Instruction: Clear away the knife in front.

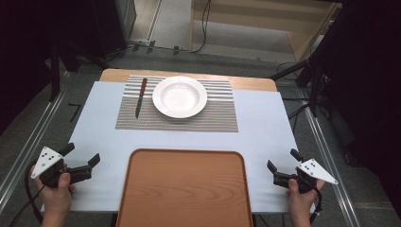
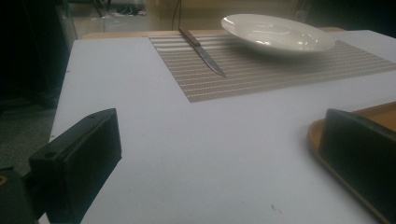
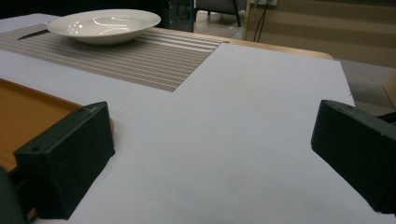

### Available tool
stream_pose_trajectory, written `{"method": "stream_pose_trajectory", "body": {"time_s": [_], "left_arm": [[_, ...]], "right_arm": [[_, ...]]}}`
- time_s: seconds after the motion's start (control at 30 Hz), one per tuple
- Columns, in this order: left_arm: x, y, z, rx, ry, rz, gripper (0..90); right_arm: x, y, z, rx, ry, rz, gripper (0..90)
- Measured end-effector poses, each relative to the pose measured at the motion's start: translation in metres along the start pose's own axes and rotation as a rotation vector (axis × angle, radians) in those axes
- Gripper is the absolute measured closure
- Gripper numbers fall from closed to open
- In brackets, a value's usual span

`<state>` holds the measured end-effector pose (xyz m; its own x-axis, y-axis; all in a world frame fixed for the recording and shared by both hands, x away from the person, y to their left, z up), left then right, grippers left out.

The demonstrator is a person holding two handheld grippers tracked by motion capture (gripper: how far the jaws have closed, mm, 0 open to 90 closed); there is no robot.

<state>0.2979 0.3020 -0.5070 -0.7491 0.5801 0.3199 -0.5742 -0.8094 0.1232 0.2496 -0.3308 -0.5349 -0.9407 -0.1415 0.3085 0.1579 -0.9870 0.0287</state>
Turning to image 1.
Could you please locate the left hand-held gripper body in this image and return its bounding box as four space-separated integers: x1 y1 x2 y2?
30 146 79 189

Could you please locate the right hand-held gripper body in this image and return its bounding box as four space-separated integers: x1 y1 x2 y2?
273 158 340 195

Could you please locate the person's right hand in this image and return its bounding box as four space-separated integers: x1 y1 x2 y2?
285 167 326 219

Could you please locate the person's left hand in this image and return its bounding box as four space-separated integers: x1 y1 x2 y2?
32 164 77 219

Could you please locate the white table sheet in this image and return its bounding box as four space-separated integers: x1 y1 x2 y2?
41 80 317 215

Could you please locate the striped grey placemat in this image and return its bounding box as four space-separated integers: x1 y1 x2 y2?
114 75 240 133

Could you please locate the black metal stand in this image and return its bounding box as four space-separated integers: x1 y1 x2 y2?
47 39 63 102

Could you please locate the brown wooden tray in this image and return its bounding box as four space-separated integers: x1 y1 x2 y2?
115 148 254 227

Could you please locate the white round plate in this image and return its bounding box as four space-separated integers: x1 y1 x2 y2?
151 75 209 120

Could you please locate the dark cabinet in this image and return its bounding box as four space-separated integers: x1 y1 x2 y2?
89 0 138 61

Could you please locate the light wooden shelf unit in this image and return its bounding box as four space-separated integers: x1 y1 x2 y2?
188 0 344 63

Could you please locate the metal floor rail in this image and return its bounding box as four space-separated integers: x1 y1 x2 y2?
0 89 69 211
297 89 362 227

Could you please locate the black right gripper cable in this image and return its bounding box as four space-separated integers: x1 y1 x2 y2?
308 187 323 225

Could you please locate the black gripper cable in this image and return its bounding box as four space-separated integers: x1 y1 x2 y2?
24 160 45 226
308 187 323 225

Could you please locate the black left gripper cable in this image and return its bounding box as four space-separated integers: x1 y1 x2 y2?
24 160 45 226

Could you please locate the knife with brown handle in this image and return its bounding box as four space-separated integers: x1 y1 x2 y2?
134 77 148 120

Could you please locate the hanging black cable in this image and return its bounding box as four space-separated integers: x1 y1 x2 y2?
188 0 212 55

